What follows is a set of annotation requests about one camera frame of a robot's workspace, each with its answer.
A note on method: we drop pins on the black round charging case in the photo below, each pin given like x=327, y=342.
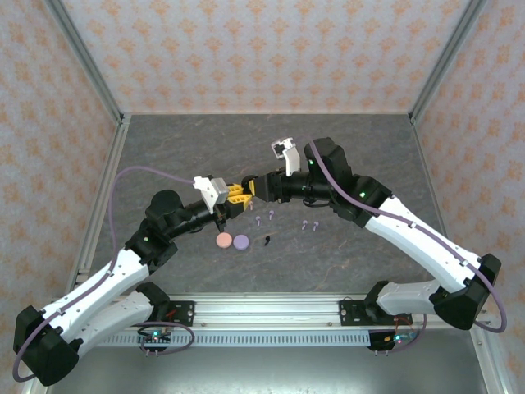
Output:
x=247, y=181

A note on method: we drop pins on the purple round charging case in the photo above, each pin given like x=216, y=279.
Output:
x=240, y=242

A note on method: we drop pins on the pink round charging case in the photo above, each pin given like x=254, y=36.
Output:
x=224, y=241

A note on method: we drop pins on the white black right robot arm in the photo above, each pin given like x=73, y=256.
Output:
x=418, y=246

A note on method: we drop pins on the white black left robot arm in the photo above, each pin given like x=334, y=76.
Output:
x=102, y=283

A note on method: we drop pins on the aluminium base beam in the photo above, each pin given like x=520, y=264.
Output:
x=266, y=314

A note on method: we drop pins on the small controller circuit board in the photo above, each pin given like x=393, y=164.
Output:
x=395, y=340
x=156, y=338

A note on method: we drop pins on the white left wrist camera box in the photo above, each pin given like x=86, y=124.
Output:
x=209, y=191

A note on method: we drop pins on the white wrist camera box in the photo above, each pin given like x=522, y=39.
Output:
x=209, y=191
x=292, y=160

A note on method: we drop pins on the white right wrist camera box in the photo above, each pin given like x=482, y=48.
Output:
x=292, y=160

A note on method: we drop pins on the aluminium side rail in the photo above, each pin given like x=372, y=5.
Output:
x=428, y=172
x=102, y=193

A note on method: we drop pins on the aluminium frame post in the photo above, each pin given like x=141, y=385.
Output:
x=87, y=61
x=446, y=61

